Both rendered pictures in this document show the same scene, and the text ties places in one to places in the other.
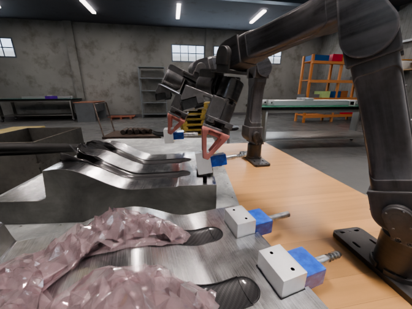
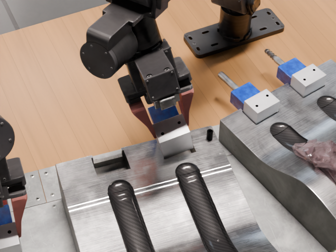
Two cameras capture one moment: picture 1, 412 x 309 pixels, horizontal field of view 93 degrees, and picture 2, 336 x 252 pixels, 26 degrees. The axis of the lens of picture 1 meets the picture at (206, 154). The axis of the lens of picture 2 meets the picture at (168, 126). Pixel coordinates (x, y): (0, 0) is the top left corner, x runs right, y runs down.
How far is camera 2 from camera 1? 120 cm
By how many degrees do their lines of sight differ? 86
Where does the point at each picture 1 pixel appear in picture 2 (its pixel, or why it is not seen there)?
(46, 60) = not seen: outside the picture
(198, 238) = (289, 142)
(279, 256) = (305, 75)
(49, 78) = not seen: outside the picture
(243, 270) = (312, 105)
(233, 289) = (328, 110)
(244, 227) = (274, 99)
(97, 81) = not seen: outside the picture
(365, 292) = (263, 56)
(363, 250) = (221, 42)
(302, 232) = (204, 80)
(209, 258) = (311, 126)
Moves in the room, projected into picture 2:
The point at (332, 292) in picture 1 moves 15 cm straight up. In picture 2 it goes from (273, 74) to (282, 13)
